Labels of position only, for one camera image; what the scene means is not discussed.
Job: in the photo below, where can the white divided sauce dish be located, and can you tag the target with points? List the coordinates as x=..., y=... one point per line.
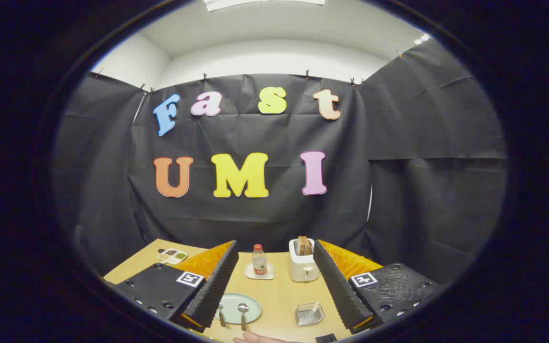
x=173, y=257

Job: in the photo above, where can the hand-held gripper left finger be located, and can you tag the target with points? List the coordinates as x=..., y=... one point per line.
x=212, y=295

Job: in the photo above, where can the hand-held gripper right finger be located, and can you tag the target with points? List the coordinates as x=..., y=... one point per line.
x=341, y=290

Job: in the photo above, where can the ceiling light panel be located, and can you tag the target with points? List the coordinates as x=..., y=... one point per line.
x=265, y=4

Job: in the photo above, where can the clear water bottle red cap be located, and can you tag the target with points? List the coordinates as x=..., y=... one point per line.
x=259, y=264

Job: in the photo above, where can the black table clamp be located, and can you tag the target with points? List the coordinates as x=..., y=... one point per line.
x=326, y=338

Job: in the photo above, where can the black backdrop cloth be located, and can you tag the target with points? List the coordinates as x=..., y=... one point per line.
x=255, y=219

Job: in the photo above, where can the white toaster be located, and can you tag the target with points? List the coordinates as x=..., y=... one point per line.
x=302, y=267

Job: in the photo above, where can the white square coaster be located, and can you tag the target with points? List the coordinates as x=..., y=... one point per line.
x=249, y=274

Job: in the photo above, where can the light green plate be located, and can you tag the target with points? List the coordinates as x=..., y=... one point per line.
x=254, y=309

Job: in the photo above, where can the brown toast slice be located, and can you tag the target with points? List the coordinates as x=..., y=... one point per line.
x=307, y=245
x=299, y=245

